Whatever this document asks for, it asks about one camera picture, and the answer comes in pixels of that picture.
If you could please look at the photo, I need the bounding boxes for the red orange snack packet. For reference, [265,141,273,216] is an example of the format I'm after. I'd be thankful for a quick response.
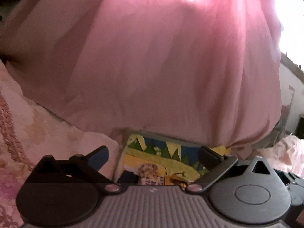
[166,174,189,189]

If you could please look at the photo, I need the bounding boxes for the colourful picture book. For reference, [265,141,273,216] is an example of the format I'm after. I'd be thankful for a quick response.
[113,133,232,186]

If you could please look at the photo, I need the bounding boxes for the cream white cloth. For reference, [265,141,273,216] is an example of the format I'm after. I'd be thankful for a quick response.
[258,134,304,178]

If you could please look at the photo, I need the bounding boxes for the pink floral blanket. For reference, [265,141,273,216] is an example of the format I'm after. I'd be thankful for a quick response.
[0,59,120,228]

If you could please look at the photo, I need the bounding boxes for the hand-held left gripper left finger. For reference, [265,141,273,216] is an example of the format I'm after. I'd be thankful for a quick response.
[35,146,120,193]

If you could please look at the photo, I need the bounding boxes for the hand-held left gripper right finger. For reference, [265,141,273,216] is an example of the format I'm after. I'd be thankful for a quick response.
[185,146,273,193]

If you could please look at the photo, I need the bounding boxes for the pink curtain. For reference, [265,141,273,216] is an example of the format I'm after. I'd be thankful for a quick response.
[0,0,283,152]

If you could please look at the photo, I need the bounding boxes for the pale figure print snack packet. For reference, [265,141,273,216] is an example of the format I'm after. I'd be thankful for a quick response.
[138,163,165,186]

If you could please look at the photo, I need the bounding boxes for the bright window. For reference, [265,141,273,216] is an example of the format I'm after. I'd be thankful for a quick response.
[273,0,304,72]

